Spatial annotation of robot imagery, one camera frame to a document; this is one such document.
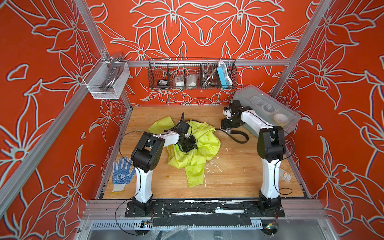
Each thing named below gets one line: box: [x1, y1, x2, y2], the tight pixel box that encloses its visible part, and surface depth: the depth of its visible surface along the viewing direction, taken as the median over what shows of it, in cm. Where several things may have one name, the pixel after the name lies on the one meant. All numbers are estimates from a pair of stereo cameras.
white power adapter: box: [174, 75, 185, 88], surface depth 94 cm
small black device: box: [158, 79, 168, 88], surface depth 97 cm
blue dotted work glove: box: [112, 156, 136, 193], surface depth 84 cm
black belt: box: [215, 128, 249, 144], surface depth 102 cm
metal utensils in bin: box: [99, 52, 125, 94], surface depth 87 cm
